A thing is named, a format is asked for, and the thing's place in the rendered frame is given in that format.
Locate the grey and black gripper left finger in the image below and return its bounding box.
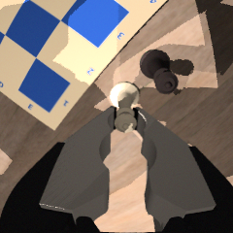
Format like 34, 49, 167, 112
0, 106, 117, 233

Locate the blue and white chessboard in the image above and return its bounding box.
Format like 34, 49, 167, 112
0, 0, 167, 130

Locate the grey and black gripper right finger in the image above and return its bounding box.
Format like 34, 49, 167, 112
133, 107, 233, 233

